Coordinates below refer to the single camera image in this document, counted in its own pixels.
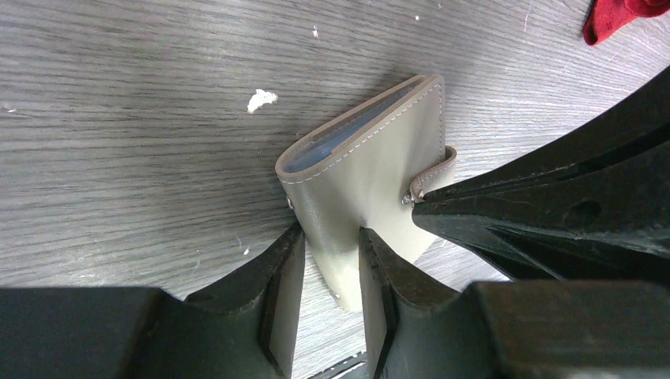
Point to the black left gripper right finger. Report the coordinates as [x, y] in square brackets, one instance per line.
[417, 327]

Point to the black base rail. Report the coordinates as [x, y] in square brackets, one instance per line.
[353, 367]

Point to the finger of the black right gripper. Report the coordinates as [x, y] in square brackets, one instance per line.
[591, 205]

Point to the red cloth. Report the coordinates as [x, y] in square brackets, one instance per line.
[607, 16]

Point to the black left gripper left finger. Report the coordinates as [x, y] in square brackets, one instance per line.
[241, 326]

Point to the taupe leather card holder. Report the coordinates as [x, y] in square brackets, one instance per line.
[368, 168]

